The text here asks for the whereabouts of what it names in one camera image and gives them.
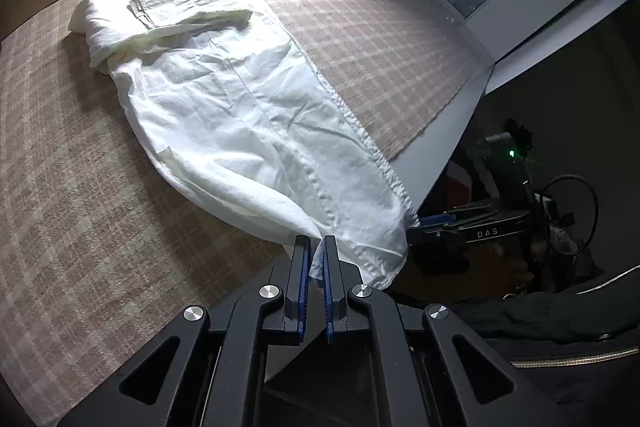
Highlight plaid woven mat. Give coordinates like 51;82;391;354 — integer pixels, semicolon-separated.
0;0;496;425

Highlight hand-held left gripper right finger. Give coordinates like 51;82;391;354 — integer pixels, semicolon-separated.
322;234;576;427

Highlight person's right hand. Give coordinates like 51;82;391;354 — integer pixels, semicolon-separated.
491;241;537;296

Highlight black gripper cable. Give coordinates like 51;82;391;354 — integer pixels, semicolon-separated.
536;173;602;259

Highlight white pants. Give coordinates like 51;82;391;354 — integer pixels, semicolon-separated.
67;0;419;292

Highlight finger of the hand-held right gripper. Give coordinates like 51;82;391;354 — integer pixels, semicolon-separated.
406;226;477;249
417;201;497;229

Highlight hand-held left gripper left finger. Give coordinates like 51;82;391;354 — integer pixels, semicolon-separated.
57;234;313;427

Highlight person's black jacket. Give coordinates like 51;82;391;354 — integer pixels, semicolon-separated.
390;263;640;427

